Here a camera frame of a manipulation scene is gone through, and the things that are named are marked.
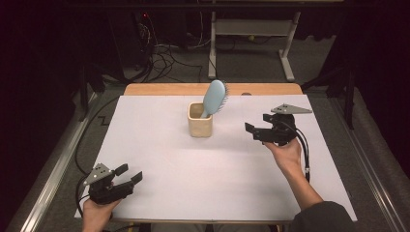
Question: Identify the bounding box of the person's right hand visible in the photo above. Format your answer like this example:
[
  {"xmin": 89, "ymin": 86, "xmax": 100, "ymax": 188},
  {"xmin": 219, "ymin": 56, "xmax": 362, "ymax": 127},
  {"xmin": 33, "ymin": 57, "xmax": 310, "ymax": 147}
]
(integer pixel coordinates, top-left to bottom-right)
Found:
[{"xmin": 264, "ymin": 138, "xmax": 305, "ymax": 177}]

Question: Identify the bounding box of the white table sheet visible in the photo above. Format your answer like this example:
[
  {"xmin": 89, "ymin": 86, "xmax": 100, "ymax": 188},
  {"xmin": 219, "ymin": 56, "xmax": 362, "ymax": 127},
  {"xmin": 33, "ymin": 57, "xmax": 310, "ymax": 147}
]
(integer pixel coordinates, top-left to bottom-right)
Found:
[{"xmin": 74, "ymin": 94, "xmax": 358, "ymax": 222}]

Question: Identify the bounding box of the white desk frame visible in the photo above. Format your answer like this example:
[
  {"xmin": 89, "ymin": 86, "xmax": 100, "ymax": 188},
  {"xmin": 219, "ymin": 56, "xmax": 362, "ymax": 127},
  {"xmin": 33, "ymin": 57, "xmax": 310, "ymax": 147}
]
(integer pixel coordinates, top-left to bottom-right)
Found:
[{"xmin": 207, "ymin": 11, "xmax": 302, "ymax": 82}]

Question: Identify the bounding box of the left hand-held gripper cable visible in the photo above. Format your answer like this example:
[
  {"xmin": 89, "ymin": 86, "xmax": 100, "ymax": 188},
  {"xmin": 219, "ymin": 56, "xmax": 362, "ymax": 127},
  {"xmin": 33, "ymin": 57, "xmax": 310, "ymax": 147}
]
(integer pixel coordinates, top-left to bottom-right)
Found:
[{"xmin": 74, "ymin": 175, "xmax": 94, "ymax": 219}]

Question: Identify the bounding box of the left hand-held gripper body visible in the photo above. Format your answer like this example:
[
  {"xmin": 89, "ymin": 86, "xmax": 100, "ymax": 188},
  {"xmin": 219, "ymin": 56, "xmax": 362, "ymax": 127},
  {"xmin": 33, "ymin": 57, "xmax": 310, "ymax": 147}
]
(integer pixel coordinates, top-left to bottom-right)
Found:
[{"xmin": 83, "ymin": 162, "xmax": 135, "ymax": 206}]

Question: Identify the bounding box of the hand-held gripper cable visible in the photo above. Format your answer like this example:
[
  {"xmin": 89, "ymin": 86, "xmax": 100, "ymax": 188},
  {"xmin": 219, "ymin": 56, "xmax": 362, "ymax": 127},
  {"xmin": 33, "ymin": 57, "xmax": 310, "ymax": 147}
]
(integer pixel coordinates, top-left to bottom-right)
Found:
[
  {"xmin": 74, "ymin": 175, "xmax": 94, "ymax": 219},
  {"xmin": 283, "ymin": 120, "xmax": 311, "ymax": 184}
]

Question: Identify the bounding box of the beige square cup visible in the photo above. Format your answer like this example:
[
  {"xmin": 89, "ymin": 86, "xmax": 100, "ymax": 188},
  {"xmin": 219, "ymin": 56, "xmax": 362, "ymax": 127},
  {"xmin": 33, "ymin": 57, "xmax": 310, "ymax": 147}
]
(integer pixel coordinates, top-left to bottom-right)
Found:
[{"xmin": 187, "ymin": 101, "xmax": 214, "ymax": 138}]

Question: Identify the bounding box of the right hand-held gripper cable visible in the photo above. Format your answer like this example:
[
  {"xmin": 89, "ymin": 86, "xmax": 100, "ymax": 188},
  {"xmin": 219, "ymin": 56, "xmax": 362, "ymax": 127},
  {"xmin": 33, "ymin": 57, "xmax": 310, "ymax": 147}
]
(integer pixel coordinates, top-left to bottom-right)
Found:
[{"xmin": 283, "ymin": 120, "xmax": 311, "ymax": 184}]

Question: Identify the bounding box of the metal floor rail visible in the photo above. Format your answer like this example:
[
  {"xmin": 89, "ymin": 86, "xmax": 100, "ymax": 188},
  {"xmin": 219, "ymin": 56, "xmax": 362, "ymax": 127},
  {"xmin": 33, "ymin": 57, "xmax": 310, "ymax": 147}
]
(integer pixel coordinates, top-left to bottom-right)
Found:
[
  {"xmin": 328, "ymin": 96, "xmax": 404, "ymax": 232},
  {"xmin": 18, "ymin": 91, "xmax": 101, "ymax": 232}
]

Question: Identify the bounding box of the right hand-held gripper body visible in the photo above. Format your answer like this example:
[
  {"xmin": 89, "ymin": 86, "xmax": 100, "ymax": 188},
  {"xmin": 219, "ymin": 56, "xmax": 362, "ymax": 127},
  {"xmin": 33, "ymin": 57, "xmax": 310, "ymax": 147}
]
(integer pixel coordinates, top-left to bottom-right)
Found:
[{"xmin": 252, "ymin": 103, "xmax": 313, "ymax": 147}]

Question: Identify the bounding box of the light blue hairbrush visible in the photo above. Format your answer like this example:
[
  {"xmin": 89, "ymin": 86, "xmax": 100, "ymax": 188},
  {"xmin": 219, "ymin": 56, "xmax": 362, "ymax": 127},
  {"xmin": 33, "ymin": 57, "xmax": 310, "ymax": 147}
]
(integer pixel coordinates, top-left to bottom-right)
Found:
[{"xmin": 200, "ymin": 79, "xmax": 229, "ymax": 119}]

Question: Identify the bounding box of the wooden table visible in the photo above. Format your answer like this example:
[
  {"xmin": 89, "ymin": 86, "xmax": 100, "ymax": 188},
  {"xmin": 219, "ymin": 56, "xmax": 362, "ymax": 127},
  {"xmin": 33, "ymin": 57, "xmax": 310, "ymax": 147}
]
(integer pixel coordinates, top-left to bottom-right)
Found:
[{"xmin": 76, "ymin": 82, "xmax": 317, "ymax": 226}]

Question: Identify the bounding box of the black metal stand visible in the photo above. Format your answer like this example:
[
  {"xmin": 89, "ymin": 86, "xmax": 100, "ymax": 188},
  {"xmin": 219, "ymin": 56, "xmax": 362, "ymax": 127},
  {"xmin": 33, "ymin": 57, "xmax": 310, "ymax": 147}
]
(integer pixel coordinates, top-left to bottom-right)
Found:
[
  {"xmin": 77, "ymin": 62, "xmax": 107, "ymax": 123},
  {"xmin": 301, "ymin": 62, "xmax": 356, "ymax": 131}
]

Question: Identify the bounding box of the dark equipment cabinet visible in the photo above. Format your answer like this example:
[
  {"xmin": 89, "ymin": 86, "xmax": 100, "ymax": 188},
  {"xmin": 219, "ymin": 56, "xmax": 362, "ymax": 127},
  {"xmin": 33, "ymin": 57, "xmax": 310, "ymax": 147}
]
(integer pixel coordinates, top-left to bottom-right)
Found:
[{"xmin": 107, "ymin": 11, "xmax": 154, "ymax": 81}]

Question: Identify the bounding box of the person's left hand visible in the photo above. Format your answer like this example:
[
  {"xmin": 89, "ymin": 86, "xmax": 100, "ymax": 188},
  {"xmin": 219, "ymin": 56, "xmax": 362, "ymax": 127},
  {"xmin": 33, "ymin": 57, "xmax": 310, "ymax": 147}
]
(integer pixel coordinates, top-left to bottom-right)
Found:
[{"xmin": 81, "ymin": 196, "xmax": 122, "ymax": 232}]

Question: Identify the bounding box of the tangled floor cable bundle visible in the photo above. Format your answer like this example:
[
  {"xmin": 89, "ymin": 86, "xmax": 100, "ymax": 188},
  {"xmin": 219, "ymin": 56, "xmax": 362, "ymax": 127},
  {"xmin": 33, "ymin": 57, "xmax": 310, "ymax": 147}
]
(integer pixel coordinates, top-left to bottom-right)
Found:
[{"xmin": 136, "ymin": 13, "xmax": 205, "ymax": 83}]

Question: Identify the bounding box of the long black floor cable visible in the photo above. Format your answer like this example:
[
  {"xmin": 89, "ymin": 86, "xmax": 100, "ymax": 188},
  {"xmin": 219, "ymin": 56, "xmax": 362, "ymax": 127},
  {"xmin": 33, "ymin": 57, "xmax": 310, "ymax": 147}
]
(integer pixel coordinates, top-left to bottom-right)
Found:
[{"xmin": 74, "ymin": 96, "xmax": 121, "ymax": 177}]

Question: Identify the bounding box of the person's dark sleeve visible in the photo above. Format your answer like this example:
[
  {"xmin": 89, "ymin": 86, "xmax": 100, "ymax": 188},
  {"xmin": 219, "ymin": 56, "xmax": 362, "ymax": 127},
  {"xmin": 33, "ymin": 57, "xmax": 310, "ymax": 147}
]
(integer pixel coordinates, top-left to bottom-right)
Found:
[{"xmin": 289, "ymin": 201, "xmax": 358, "ymax": 232}]

